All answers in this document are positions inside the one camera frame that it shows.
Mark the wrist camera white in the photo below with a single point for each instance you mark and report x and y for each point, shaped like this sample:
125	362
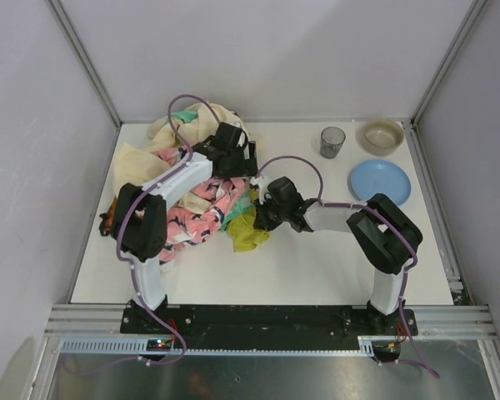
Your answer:
242	141
260	184

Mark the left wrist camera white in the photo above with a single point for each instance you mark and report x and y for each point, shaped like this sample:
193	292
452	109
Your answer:
242	141

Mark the beige ceramic bowl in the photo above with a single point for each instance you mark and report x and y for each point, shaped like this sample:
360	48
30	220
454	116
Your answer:
382	137

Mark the yellow green cloth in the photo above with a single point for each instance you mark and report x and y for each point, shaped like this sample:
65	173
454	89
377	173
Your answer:
240	228

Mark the dark glass cup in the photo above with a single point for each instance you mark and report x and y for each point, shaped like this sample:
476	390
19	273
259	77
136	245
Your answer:
331	141

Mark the grey cable duct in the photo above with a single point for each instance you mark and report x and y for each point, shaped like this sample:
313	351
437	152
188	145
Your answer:
159	347

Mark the orange black patterned cloth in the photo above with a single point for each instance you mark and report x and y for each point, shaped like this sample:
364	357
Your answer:
107	217

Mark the pink patterned cloth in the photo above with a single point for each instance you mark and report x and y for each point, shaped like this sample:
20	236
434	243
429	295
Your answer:
198	215

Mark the light blue plate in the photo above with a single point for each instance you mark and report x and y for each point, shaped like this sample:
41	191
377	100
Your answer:
379	176

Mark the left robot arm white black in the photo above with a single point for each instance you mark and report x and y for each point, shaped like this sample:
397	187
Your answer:
140	220

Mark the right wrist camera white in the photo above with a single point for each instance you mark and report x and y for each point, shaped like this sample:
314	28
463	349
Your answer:
260	184

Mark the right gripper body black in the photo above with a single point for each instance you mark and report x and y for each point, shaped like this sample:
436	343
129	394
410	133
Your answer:
265	213

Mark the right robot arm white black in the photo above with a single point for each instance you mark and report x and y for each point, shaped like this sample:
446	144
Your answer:
387	237

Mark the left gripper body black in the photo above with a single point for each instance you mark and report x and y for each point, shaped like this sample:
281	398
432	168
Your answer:
242	162

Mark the cream yellow cloth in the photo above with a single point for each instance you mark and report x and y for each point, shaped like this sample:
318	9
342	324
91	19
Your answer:
163	150

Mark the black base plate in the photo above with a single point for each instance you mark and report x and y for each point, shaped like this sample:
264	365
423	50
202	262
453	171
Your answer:
256	324

